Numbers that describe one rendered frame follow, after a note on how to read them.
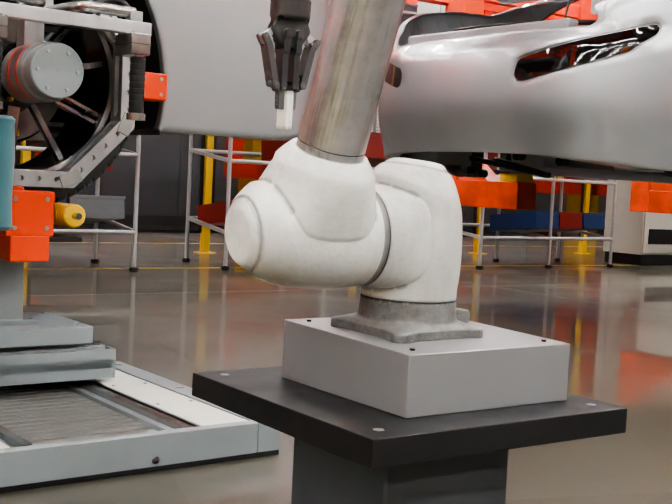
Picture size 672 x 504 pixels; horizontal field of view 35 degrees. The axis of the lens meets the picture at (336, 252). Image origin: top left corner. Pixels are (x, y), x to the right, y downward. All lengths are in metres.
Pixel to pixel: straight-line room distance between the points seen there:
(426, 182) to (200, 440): 0.96
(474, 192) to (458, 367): 4.98
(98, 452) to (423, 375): 0.92
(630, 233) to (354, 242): 8.77
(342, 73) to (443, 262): 0.35
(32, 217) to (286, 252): 1.27
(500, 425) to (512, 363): 0.14
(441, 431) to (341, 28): 0.56
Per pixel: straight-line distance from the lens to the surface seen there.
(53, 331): 2.79
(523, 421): 1.57
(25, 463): 2.19
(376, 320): 1.65
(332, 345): 1.65
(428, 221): 1.62
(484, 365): 1.60
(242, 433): 2.41
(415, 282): 1.63
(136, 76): 2.55
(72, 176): 2.71
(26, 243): 2.67
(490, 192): 6.43
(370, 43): 1.46
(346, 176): 1.49
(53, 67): 2.55
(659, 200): 8.04
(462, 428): 1.49
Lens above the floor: 0.63
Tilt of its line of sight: 4 degrees down
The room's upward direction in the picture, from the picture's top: 3 degrees clockwise
